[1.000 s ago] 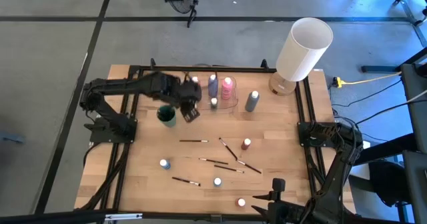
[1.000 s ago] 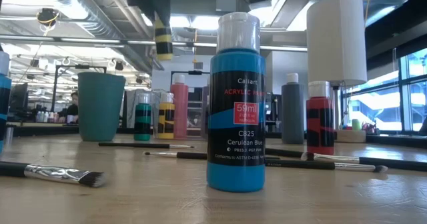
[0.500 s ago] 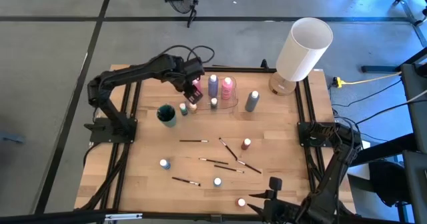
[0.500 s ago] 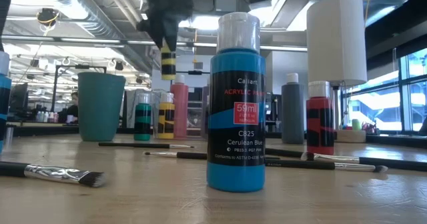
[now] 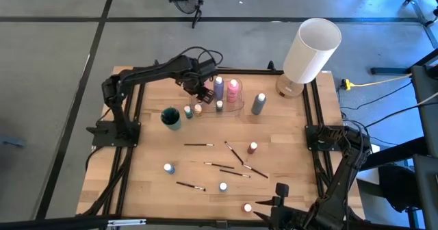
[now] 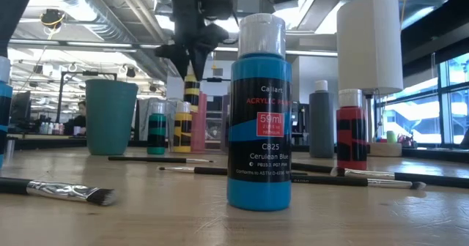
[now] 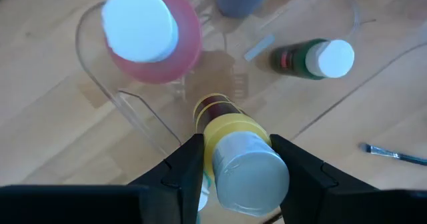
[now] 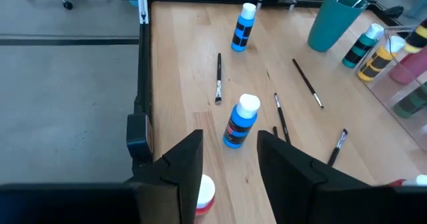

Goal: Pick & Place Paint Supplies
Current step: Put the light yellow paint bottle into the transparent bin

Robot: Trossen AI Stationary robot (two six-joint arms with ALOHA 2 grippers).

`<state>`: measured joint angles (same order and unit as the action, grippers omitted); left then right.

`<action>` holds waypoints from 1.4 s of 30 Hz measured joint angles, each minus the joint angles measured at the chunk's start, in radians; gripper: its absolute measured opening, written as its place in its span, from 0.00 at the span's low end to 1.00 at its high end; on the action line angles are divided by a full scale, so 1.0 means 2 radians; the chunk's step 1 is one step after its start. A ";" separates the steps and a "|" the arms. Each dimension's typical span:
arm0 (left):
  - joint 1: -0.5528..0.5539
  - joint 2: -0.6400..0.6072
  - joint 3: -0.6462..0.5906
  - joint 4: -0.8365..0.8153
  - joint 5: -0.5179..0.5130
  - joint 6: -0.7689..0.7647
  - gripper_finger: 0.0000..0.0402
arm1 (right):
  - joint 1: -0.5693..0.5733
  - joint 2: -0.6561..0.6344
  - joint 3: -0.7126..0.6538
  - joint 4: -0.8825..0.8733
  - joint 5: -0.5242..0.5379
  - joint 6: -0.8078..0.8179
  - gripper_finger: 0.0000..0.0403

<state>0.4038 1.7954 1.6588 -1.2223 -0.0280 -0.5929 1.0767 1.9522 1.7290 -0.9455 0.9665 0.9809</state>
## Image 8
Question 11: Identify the small teal green paint bottle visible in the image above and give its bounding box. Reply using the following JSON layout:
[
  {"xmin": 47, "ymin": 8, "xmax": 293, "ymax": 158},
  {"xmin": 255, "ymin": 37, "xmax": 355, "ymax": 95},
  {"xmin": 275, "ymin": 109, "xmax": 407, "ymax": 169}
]
[{"xmin": 341, "ymin": 23, "xmax": 386, "ymax": 69}]

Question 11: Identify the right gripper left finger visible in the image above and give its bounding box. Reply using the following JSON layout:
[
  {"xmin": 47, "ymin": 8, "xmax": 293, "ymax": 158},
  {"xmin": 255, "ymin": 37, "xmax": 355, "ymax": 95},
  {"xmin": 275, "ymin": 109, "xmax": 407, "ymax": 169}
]
[{"xmin": 0, "ymin": 129, "xmax": 204, "ymax": 224}]

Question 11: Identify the small orange red paint bottle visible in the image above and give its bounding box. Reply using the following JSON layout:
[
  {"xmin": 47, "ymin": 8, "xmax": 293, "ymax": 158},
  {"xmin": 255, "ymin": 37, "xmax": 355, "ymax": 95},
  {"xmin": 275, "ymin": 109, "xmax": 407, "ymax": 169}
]
[{"xmin": 195, "ymin": 173, "xmax": 216, "ymax": 218}]

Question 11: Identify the teal plastic cup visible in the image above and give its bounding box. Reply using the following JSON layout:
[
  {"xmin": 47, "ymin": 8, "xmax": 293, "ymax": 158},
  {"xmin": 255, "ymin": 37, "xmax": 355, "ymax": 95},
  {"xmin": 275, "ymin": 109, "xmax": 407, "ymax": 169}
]
[{"xmin": 306, "ymin": 0, "xmax": 370, "ymax": 53}]

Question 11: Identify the cerulean blue C825 paint bottle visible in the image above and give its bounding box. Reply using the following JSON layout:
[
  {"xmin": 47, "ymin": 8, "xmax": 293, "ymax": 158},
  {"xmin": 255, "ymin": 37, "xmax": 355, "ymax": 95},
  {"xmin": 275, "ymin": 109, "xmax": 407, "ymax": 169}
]
[{"xmin": 223, "ymin": 93, "xmax": 262, "ymax": 149}]

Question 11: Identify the small blue paint bottle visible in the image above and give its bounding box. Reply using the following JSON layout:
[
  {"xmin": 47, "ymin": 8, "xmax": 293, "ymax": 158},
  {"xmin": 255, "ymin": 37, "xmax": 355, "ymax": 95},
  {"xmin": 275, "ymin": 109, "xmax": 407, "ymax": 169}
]
[{"xmin": 231, "ymin": 2, "xmax": 258, "ymax": 53}]

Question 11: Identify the small dark green paint bottle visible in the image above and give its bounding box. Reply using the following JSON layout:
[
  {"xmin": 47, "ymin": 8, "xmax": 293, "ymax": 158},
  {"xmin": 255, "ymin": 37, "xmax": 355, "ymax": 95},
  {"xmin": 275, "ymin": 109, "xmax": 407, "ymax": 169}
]
[{"xmin": 392, "ymin": 83, "xmax": 427, "ymax": 119}]

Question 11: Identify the small golden yellow paint bottle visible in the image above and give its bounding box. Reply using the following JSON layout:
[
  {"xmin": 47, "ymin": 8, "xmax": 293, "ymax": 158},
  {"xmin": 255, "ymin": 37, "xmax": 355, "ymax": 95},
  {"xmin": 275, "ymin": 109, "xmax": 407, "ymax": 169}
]
[{"xmin": 356, "ymin": 35, "xmax": 407, "ymax": 83}]

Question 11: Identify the clear plastic bin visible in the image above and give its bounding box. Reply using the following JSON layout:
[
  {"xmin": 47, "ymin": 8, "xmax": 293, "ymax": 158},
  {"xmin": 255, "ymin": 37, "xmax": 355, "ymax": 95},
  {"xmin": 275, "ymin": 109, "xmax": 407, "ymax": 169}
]
[{"xmin": 354, "ymin": 24, "xmax": 427, "ymax": 152}]

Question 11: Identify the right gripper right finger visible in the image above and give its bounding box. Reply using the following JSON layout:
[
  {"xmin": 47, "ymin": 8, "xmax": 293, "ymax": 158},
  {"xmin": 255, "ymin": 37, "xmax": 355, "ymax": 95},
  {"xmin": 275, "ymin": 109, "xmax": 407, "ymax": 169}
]
[{"xmin": 256, "ymin": 130, "xmax": 427, "ymax": 224}]

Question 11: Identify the small lemon yellow paint bottle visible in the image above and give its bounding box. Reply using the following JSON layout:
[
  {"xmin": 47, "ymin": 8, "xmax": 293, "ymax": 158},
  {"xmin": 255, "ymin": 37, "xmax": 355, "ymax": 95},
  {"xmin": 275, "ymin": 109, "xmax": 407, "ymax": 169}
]
[{"xmin": 404, "ymin": 18, "xmax": 427, "ymax": 55}]

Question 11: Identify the white frame bracket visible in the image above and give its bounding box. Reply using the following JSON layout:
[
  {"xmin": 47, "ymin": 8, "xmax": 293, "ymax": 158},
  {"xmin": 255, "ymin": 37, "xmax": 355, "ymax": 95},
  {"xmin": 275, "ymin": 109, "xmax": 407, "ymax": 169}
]
[{"xmin": 137, "ymin": 0, "xmax": 149, "ymax": 25}]

